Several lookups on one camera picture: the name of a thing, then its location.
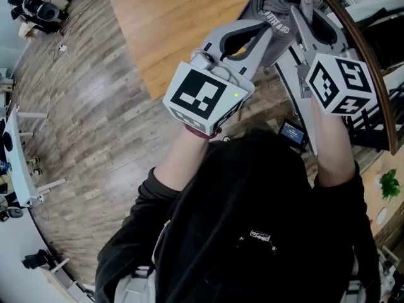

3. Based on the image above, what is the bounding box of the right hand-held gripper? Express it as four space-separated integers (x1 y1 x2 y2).
289 4 377 117

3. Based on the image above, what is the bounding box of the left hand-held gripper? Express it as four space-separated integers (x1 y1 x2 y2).
162 19 275 136

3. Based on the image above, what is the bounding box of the grey garment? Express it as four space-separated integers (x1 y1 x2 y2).
239 0 316 68

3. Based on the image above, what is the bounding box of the person's right forearm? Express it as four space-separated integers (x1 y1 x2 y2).
311 95 357 188

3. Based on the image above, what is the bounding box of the person's left forearm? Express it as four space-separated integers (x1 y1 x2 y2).
153 128 220 192

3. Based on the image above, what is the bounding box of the rectangular wooden table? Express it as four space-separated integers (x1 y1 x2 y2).
109 0 257 101

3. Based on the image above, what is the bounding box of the small black screen device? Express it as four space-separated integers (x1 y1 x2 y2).
276 118 309 153

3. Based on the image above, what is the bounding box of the black metal railing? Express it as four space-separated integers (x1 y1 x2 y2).
345 83 395 153

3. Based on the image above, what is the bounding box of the dark wooden chair back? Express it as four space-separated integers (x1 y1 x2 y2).
320 0 399 157

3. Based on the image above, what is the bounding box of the round wooden table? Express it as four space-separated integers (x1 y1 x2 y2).
359 146 404 236

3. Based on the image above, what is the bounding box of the person's black sweatshirt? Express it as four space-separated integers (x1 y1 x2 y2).
94 128 382 303

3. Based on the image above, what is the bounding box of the small green plant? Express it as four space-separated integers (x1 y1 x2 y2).
377 168 402 202

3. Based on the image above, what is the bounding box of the black office chair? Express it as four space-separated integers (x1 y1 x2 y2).
8 0 70 34
21 248 57 270

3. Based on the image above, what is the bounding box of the cardboard box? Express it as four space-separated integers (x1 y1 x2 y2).
18 22 37 40

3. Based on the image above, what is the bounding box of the black round object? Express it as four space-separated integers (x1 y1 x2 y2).
1 131 14 153

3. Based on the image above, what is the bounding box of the white desk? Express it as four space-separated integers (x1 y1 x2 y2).
3 105 69 208

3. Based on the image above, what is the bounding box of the white power cable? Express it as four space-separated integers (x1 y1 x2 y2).
44 47 71 126

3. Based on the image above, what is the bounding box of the light grey shoulder strap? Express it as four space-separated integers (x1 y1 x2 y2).
342 279 367 303
115 265 157 303

